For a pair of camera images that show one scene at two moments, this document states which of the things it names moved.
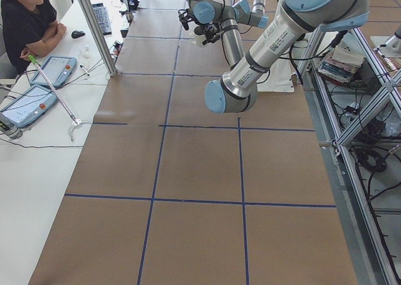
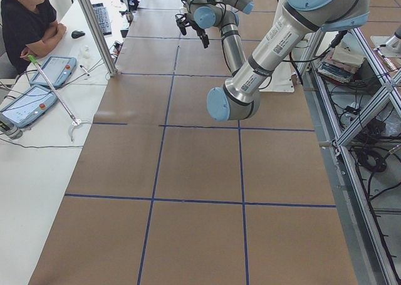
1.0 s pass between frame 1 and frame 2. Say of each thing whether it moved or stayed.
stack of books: stayed
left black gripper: moved
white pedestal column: stayed
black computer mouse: stayed
